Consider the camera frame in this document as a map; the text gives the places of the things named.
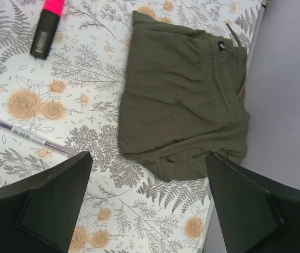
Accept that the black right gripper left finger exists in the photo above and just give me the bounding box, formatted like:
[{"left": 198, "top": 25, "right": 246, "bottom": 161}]
[{"left": 0, "top": 152, "right": 92, "bottom": 252}]

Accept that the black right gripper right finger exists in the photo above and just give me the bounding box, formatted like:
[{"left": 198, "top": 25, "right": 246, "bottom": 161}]
[{"left": 205, "top": 152, "right": 300, "bottom": 252}]

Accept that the purple gel pen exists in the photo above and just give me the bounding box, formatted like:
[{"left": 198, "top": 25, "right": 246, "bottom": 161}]
[{"left": 0, "top": 120, "right": 75, "bottom": 156}]

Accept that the pink black highlighter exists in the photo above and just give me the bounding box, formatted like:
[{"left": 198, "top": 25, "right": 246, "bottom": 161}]
[{"left": 30, "top": 0, "right": 65, "bottom": 60}]

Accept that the floral patterned table mat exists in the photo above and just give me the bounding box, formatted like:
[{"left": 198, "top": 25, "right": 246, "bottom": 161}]
[{"left": 0, "top": 1, "right": 266, "bottom": 252}]

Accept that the olive green folded cloth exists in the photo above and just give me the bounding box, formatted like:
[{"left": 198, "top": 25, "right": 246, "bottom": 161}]
[{"left": 118, "top": 11, "right": 249, "bottom": 182}]

